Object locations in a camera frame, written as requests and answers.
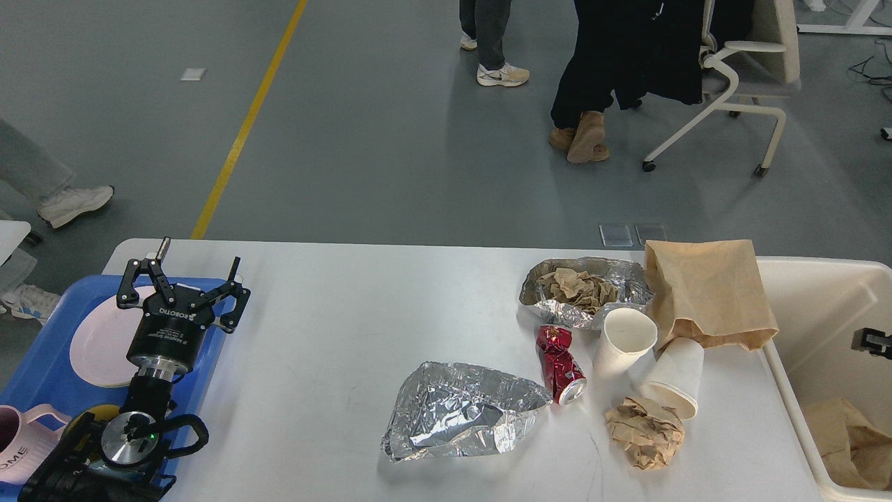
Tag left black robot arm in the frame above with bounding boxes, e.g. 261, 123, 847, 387
2, 238, 251, 501

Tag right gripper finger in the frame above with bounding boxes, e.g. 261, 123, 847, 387
851, 328, 892, 360

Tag pink home mug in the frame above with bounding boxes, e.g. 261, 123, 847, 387
1, 404, 71, 485

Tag white chair at left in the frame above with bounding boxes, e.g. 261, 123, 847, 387
0, 220, 63, 325

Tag person in grey jeans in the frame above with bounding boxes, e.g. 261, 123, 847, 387
459, 1, 531, 88

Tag pink plate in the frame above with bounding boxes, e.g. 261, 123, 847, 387
70, 298, 144, 376

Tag white desk leg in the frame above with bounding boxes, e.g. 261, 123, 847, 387
797, 1, 891, 37

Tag beige plastic bin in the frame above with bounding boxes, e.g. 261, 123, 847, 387
758, 257, 891, 501

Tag white office chair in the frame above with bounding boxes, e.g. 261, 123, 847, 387
643, 1, 801, 177

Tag large brown paper bag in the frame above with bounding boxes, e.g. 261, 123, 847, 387
803, 398, 891, 492

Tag crumpled brown paper in foil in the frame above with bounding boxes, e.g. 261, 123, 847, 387
537, 268, 619, 314

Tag yellow plate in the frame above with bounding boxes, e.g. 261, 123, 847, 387
77, 374, 134, 388

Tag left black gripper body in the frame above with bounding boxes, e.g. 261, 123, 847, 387
125, 286, 215, 374

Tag crumpled foil sheet front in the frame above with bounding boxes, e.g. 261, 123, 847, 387
381, 361, 553, 463

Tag dark green home mug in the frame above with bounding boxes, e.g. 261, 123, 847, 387
61, 403, 121, 439

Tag flattened white paper cup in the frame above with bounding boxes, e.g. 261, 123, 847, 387
638, 337, 705, 420

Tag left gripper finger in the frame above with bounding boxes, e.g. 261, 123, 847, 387
188, 257, 252, 335
116, 237, 176, 309

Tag person in grey trousers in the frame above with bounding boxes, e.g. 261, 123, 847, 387
1, 120, 115, 229

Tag person in black clothes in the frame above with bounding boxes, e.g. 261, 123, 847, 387
548, 0, 752, 165

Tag blue plastic tray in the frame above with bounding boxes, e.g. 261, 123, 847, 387
2, 275, 226, 418

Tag crushed red soda can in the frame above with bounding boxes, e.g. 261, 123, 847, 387
536, 324, 588, 406

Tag foil tray with paper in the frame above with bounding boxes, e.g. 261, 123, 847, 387
519, 257, 654, 330

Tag crumpled brown paper ball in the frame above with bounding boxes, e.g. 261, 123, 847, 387
605, 396, 687, 471

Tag floor cables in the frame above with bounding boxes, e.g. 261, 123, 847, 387
846, 38, 892, 105

